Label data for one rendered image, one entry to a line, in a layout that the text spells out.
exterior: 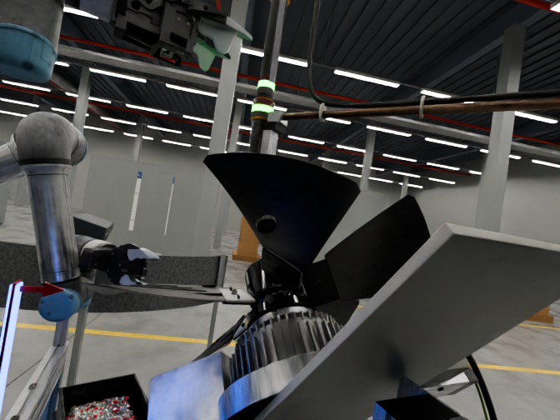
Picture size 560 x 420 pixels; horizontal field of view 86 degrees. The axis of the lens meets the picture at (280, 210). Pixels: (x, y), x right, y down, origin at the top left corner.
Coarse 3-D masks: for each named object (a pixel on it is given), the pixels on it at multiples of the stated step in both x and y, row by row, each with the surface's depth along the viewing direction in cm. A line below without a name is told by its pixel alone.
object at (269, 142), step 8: (272, 112) 58; (280, 112) 57; (272, 120) 58; (280, 120) 58; (264, 128) 58; (272, 128) 58; (280, 128) 59; (264, 136) 59; (272, 136) 59; (264, 144) 59; (272, 144) 59; (264, 152) 58; (272, 152) 60
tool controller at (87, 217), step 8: (80, 216) 103; (88, 216) 111; (96, 216) 120; (80, 224) 98; (88, 224) 99; (96, 224) 100; (104, 224) 107; (112, 224) 121; (80, 232) 98; (88, 232) 99; (96, 232) 100; (104, 232) 101; (104, 240) 106
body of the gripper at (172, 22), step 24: (120, 0) 44; (144, 0) 46; (168, 0) 47; (120, 24) 45; (144, 24) 47; (168, 24) 47; (192, 24) 50; (144, 48) 50; (168, 48) 49; (192, 48) 49
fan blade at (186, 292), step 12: (96, 288) 54; (108, 288) 44; (120, 288) 44; (132, 288) 48; (144, 288) 50; (156, 288) 52; (168, 288) 54; (180, 288) 55; (192, 288) 57; (204, 288) 58; (216, 288) 60; (204, 300) 52; (216, 300) 54
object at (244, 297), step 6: (222, 288) 63; (228, 288) 64; (234, 288) 65; (240, 288) 65; (228, 294) 60; (240, 294) 61; (246, 294) 62; (228, 300) 56; (234, 300) 56; (240, 300) 57; (246, 300) 57; (252, 300) 58
